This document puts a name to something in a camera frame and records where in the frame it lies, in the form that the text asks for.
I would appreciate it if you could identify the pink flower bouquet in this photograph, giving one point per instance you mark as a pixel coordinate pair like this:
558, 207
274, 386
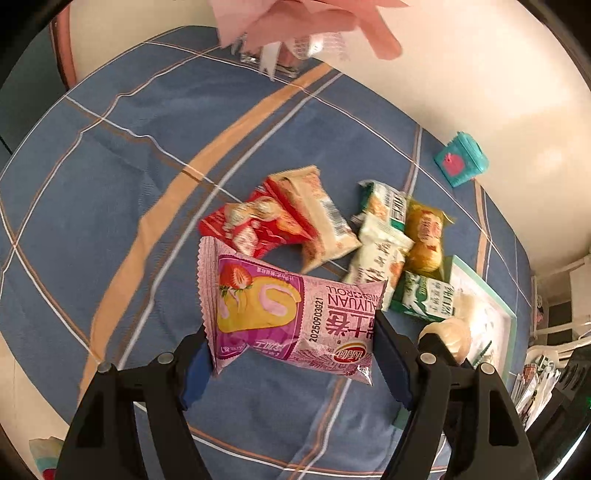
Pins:
277, 18

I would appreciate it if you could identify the blue plaid tablecloth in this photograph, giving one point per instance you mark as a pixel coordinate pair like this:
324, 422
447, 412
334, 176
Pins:
115, 184

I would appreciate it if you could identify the pink cake roll packet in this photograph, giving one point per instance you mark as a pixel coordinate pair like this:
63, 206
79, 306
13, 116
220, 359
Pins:
277, 318

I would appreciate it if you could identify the glass vase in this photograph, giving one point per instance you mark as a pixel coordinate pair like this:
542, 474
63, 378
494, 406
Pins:
295, 50

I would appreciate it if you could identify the teal-edged white tray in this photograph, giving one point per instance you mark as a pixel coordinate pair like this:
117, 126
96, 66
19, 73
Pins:
489, 323

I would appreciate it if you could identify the white chair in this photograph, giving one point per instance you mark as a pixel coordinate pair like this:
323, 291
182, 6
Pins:
554, 277

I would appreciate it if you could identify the patterned cloth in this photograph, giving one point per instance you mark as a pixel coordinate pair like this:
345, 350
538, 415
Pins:
44, 454

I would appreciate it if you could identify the white bun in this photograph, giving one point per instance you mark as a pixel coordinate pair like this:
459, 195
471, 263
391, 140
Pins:
445, 339

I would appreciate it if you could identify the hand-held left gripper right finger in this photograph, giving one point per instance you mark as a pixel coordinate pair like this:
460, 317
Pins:
392, 364

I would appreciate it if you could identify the pile of plastic bags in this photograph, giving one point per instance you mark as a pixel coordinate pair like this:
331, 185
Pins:
535, 383

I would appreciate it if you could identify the cream snack packet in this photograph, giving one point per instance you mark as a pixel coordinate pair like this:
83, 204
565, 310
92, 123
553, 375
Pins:
318, 217

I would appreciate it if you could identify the wooden chair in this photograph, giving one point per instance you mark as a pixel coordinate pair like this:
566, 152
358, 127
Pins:
64, 50

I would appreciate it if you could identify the green carton-shaped snack packet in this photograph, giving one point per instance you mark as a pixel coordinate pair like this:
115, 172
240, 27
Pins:
422, 295

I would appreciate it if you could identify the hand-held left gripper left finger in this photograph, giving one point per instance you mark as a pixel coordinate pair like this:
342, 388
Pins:
194, 376

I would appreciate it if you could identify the white packet with orange print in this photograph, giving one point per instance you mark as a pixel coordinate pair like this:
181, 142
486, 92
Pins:
378, 261

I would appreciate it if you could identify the yellow cake packet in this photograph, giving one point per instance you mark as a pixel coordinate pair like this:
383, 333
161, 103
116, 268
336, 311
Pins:
427, 235

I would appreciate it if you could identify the green white biscuit packet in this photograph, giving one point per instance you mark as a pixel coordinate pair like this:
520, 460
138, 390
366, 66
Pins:
385, 205

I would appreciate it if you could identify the small teal box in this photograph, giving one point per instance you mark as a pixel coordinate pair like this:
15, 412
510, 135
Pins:
461, 159

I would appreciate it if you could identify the small round pastry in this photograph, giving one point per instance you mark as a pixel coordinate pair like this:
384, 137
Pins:
465, 307

